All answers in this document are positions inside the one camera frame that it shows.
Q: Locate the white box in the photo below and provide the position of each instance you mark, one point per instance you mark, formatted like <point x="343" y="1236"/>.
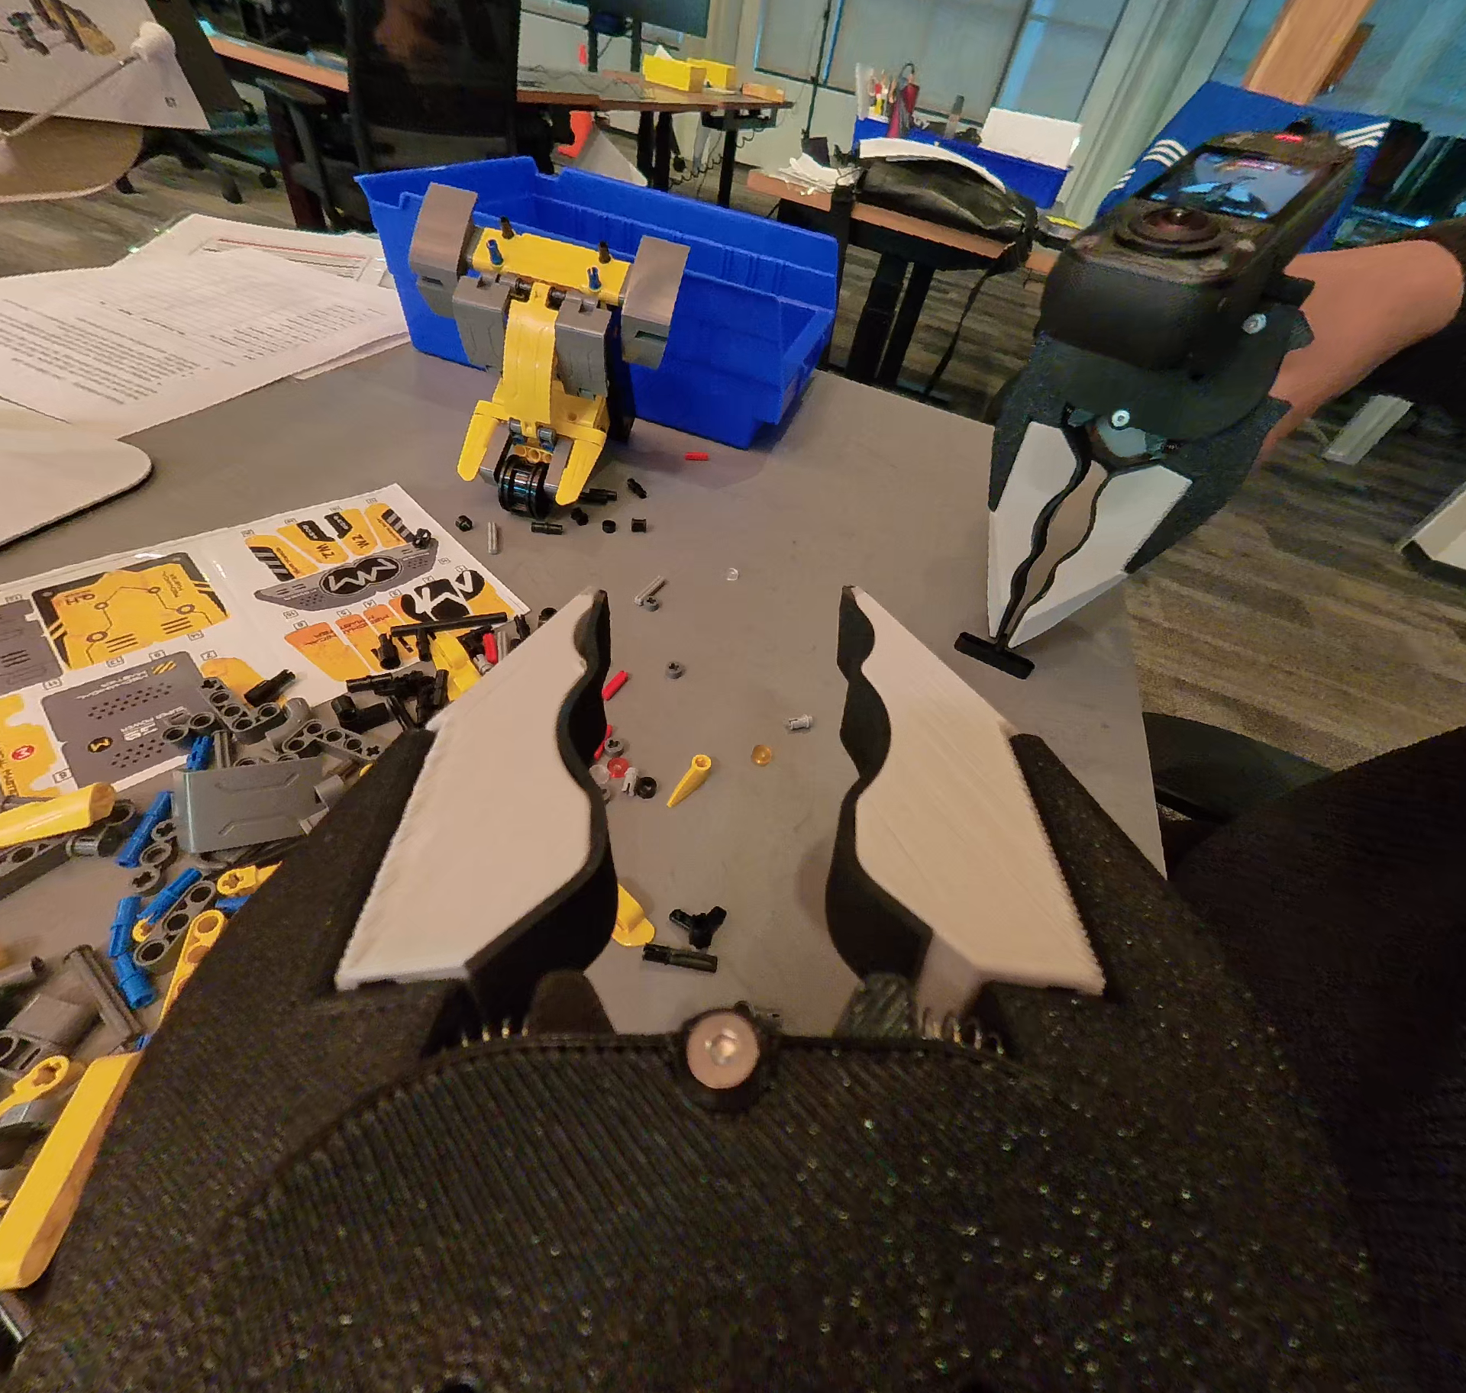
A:
<point x="1031" y="139"/>

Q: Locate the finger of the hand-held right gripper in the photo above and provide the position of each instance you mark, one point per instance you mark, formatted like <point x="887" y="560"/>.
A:
<point x="1128" y="511"/>
<point x="1015" y="524"/>

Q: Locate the holder with pens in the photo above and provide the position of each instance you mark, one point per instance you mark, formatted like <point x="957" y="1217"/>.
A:
<point x="887" y="100"/>

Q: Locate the yellow box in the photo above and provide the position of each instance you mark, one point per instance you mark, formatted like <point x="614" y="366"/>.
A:
<point x="687" y="74"/>

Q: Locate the wooden desk with black legs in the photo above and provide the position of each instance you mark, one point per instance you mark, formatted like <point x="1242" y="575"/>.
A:
<point x="641" y="100"/>

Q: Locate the beige curved board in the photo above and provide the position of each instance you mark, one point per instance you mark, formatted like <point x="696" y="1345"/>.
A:
<point x="56" y="162"/>

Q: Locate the brown side table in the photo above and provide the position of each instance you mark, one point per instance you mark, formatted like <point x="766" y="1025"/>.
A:
<point x="904" y="230"/>

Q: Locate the person's right forearm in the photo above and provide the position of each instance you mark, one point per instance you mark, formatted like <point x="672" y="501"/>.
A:
<point x="1373" y="328"/>

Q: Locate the person's dark clothing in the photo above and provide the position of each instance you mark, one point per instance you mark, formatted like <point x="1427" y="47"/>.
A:
<point x="1351" y="957"/>

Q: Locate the black bag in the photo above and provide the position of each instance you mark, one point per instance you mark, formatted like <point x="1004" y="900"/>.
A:
<point x="939" y="197"/>

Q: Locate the yellow curved toy piece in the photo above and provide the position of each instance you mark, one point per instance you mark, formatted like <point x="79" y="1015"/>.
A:
<point x="636" y="918"/>

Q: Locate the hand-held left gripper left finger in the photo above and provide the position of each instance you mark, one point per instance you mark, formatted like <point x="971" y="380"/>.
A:
<point x="481" y="833"/>

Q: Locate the white stand base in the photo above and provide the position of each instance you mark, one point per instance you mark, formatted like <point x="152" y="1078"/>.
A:
<point x="56" y="476"/>

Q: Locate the yellow grey sticker sheet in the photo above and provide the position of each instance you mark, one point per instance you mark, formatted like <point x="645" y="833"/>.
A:
<point x="343" y="579"/>

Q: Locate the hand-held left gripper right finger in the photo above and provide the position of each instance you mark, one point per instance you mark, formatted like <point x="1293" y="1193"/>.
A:
<point x="973" y="833"/>

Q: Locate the cluster of black toy pins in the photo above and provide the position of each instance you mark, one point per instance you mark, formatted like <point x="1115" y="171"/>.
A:
<point x="547" y="525"/>

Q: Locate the black office chair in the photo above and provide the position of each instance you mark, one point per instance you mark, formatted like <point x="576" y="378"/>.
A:
<point x="434" y="43"/>

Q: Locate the grey short toy pin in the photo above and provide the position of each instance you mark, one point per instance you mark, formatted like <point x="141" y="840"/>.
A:
<point x="651" y="594"/>

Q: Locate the blue plastic bin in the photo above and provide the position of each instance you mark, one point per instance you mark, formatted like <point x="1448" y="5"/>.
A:
<point x="734" y="306"/>

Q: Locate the black connector piece with pins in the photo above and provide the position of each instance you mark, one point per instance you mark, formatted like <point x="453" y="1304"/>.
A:
<point x="994" y="652"/>

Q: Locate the wooden beam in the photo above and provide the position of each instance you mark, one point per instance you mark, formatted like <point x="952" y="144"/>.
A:
<point x="1329" y="9"/>

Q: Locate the printed paper sheet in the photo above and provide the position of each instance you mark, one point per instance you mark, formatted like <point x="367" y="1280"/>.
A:
<point x="171" y="340"/>
<point x="263" y="242"/>

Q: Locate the yellow cone toy piece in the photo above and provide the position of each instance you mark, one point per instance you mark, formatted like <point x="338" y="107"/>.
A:
<point x="689" y="779"/>

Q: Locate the pile of toy building pieces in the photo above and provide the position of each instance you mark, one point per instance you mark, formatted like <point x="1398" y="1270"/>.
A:
<point x="246" y="804"/>

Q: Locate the yellow grey toy vehicle model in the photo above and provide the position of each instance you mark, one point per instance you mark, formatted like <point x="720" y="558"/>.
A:
<point x="534" y="328"/>

